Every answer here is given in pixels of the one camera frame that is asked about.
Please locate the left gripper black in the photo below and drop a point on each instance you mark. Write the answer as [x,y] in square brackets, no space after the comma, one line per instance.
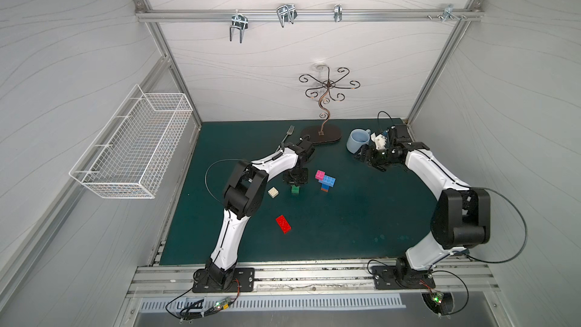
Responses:
[296,176]

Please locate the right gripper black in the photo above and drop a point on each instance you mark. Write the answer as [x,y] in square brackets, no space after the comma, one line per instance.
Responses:
[371,157]

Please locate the pink square lego brick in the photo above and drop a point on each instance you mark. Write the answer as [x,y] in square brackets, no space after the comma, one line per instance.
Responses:
[320,175]

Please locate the cream square lego brick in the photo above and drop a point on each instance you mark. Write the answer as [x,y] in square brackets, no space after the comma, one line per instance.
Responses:
[273,192]

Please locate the light blue long lego brick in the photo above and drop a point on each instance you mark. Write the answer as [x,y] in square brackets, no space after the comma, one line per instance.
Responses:
[329,181]

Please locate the red long lego brick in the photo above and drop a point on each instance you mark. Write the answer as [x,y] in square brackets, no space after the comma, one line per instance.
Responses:
[283,224]

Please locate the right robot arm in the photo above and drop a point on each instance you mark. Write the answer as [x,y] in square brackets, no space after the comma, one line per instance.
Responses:
[462,217]

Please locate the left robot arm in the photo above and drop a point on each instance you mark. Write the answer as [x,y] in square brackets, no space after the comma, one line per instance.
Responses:
[243,195]

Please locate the light blue mug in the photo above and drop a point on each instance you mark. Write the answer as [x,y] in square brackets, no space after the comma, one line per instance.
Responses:
[357,139]

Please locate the silver metal fork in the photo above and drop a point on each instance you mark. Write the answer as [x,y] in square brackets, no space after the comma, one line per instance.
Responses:
[289,132]

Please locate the brown metal mug tree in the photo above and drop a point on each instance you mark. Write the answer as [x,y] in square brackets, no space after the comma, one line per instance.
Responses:
[325,133]

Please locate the green table mat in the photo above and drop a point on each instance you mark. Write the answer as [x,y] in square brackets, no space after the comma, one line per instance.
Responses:
[367,214]

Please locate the small metal hook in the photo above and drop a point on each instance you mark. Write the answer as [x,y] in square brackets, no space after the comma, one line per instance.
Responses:
[338,13]

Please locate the metal double hook middle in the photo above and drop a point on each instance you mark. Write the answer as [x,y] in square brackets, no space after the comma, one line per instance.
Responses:
[286,14]

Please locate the metal double hook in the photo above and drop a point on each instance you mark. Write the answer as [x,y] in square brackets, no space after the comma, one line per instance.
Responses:
[286,14]
[239,23]

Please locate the metal double hook left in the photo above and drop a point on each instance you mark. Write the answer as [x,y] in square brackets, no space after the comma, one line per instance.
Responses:
[239,23]

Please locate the metal hook right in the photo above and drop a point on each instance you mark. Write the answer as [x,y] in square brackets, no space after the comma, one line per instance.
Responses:
[448,14]

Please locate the white vent strip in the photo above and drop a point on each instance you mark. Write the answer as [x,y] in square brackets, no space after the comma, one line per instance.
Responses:
[248,303]

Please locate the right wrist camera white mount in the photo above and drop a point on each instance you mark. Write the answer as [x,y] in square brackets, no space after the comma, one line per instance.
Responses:
[380,141]

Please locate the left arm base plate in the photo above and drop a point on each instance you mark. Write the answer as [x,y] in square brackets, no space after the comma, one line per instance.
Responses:
[240,279]

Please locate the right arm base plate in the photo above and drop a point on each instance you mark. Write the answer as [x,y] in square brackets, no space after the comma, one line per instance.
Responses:
[386,278]

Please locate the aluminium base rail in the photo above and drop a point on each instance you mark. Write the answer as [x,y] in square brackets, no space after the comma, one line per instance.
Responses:
[318,277]

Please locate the white wire basket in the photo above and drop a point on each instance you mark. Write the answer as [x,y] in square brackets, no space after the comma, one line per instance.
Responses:
[130,155]

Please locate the aluminium top rail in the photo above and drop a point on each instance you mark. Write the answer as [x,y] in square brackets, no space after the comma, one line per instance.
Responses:
[303,15]

